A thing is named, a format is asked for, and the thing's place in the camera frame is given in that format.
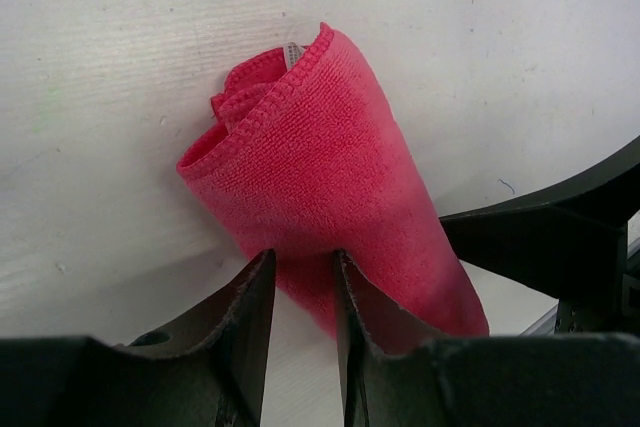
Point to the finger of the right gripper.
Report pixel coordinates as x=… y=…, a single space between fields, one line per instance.
x=569 y=237

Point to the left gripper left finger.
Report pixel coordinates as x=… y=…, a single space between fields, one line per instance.
x=206 y=367

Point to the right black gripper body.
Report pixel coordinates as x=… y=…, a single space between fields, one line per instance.
x=621 y=316

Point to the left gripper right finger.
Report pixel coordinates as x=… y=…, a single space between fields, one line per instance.
x=396 y=370

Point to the pink towel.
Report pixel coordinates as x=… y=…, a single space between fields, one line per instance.
x=306 y=159

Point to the front aluminium rail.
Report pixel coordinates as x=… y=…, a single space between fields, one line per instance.
x=540 y=324

